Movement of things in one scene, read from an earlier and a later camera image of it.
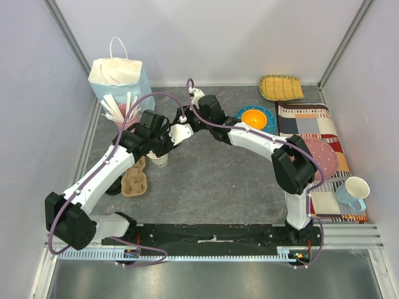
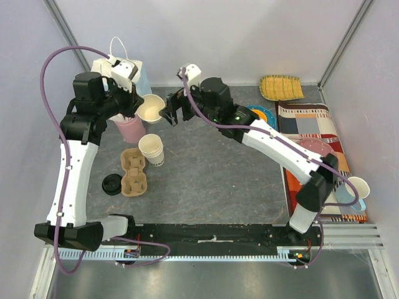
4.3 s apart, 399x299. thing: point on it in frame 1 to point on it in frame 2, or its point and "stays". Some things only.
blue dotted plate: x=271 y=123 stays
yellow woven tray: x=280 y=87 stays
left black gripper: x=170 y=146 to x=133 y=99
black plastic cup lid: x=115 y=188 stays
